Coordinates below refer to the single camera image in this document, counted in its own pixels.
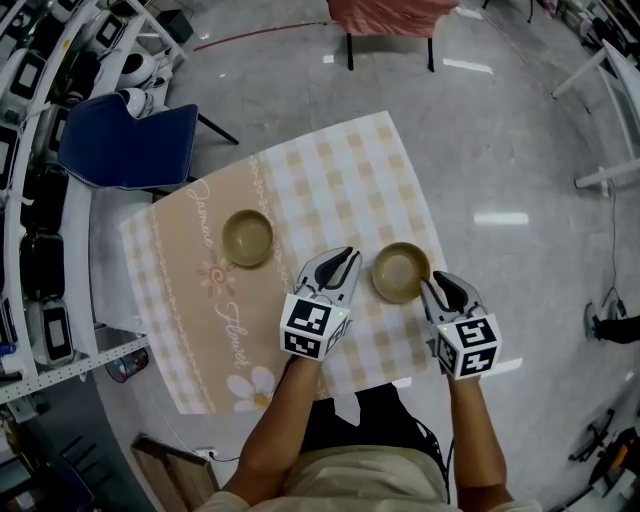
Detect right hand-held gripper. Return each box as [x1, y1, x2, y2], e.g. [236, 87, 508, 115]
[419, 271, 501, 381]

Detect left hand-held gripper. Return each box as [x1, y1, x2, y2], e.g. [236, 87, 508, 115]
[279, 246, 362, 359]

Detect person's left forearm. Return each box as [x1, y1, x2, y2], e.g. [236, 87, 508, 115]
[219, 355, 324, 501]

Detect person's right forearm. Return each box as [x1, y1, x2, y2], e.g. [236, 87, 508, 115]
[446, 375, 515, 506]

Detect table with beige checked cloth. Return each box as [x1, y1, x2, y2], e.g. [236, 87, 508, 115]
[119, 110, 449, 416]

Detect person's legs in black trousers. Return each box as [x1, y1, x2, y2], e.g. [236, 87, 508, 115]
[298, 385, 432, 455]

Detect person's torso in beige shirt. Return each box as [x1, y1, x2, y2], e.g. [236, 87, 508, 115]
[192, 444, 544, 512]

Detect blue chair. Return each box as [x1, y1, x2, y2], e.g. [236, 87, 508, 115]
[57, 92, 240, 192]

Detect white metal shelving rack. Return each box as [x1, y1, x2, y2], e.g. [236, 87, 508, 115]
[0, 0, 189, 407]

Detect pink covered armchair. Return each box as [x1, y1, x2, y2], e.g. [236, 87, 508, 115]
[325, 0, 461, 73]

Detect shelved white and green appliances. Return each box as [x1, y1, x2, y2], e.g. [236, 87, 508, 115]
[0, 0, 174, 367]

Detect white rectangular table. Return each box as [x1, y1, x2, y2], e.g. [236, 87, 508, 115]
[552, 38, 640, 190]

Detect black bin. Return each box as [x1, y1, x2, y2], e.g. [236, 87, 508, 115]
[158, 8, 194, 44]

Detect black body cable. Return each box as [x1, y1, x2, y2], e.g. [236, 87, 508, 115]
[414, 417, 455, 506]

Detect black floor cable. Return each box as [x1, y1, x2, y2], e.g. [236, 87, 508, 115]
[597, 192, 629, 321]

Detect black metal frame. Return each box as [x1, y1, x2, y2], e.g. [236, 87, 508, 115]
[568, 407, 640, 501]

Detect black wire waste basket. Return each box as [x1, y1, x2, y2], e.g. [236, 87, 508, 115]
[104, 347, 151, 384]

